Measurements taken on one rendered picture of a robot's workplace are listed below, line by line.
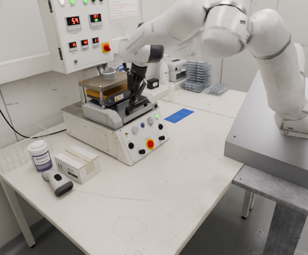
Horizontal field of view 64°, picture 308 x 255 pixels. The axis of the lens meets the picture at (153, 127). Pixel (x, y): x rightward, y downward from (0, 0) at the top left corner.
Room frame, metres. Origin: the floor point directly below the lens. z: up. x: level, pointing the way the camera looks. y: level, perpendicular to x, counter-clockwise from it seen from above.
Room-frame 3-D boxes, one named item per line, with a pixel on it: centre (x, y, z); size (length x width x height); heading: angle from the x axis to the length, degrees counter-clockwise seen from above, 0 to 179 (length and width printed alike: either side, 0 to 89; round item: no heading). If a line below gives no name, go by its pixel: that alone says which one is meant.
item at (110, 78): (1.33, 0.23, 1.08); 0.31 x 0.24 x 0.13; 140
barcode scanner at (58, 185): (0.87, 0.46, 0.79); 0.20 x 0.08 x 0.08; 50
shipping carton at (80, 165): (0.97, 0.37, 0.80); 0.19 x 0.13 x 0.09; 50
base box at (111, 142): (1.30, 0.21, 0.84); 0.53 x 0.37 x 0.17; 50
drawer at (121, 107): (1.26, 0.19, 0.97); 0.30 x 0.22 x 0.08; 50
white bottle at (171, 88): (1.81, -0.15, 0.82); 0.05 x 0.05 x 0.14
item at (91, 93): (1.30, 0.22, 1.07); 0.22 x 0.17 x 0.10; 140
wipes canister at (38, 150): (1.00, 0.55, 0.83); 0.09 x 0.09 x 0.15
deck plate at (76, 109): (1.31, 0.25, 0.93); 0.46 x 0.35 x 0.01; 50
